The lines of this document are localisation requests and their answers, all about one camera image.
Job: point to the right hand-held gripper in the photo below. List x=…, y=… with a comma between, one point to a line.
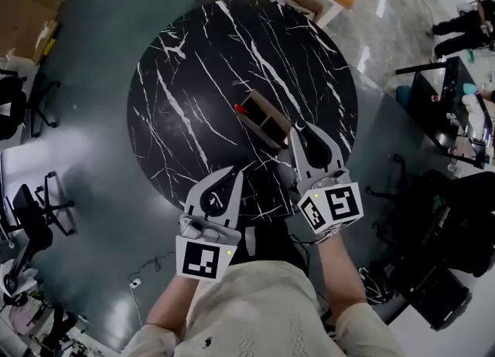
x=332, y=205

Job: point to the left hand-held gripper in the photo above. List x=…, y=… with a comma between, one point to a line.
x=207, y=259

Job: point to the brown wooden pen holder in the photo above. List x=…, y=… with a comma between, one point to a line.
x=267, y=116

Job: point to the red marker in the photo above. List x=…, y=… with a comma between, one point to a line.
x=241, y=108

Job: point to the person's left forearm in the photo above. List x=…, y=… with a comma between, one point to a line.
x=172, y=301

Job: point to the person's right forearm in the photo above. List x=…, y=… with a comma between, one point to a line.
x=342, y=270

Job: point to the teal bin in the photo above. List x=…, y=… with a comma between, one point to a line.
x=402, y=96

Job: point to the person's cream shirt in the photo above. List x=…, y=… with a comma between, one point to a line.
x=247, y=309

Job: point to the white power strip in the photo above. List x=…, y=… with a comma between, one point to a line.
x=135, y=283

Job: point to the black desk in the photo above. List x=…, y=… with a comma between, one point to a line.
x=437, y=104

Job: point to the white plush toy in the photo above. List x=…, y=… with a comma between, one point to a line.
x=475, y=102

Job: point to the black equipment box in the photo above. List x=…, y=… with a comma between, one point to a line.
x=441, y=297

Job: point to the flattened cardboard boxes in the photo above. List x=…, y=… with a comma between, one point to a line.
x=27, y=15

